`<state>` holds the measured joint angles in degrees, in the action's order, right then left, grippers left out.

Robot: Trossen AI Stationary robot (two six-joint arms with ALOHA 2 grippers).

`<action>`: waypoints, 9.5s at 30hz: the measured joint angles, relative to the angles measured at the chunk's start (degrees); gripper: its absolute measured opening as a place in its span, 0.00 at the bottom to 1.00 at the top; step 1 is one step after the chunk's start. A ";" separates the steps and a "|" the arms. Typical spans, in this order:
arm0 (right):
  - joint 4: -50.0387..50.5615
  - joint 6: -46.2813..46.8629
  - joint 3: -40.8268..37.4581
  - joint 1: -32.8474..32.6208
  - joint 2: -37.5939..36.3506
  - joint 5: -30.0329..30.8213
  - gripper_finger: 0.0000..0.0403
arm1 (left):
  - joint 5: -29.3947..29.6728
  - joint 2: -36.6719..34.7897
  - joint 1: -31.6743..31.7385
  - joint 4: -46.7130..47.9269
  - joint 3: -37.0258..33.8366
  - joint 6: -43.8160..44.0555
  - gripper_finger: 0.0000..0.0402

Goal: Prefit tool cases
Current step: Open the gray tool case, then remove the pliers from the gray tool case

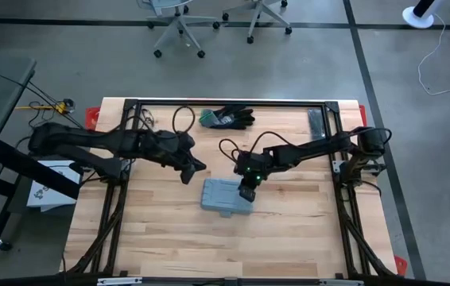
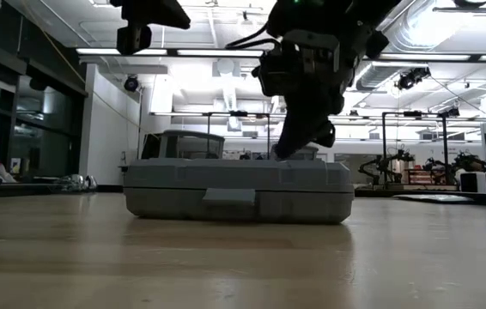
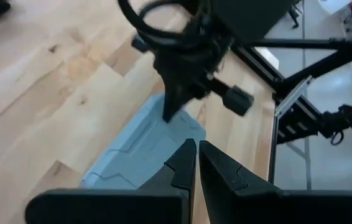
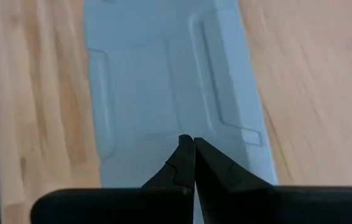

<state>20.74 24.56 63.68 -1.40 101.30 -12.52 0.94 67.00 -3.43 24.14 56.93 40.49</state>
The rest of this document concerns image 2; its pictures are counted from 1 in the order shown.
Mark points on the black ceiling camera cluster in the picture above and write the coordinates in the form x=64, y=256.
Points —
x=412, y=78

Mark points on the black ceiling spotlight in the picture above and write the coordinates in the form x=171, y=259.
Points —
x=131, y=83

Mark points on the black stand-mounted camera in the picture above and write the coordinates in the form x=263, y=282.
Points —
x=451, y=112

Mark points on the grey plastic tool case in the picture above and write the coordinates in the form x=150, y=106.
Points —
x=234, y=210

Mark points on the shiny metal object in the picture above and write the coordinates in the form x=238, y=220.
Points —
x=77, y=182

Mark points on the red storage rack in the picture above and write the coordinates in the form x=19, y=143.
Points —
x=419, y=176

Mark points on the black flat rectangular bar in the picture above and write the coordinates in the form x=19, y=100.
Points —
x=436, y=198

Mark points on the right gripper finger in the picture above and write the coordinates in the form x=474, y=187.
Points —
x=299, y=124
x=326, y=135

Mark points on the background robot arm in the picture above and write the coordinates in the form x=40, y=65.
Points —
x=382, y=165
x=466, y=161

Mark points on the black stand frame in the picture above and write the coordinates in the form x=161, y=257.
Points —
x=445, y=141

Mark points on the white box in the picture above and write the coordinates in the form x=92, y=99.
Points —
x=472, y=182

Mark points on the silver ventilation duct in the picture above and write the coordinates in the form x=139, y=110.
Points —
x=423, y=26

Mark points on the dark desk monitor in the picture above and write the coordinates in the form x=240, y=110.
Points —
x=150, y=148

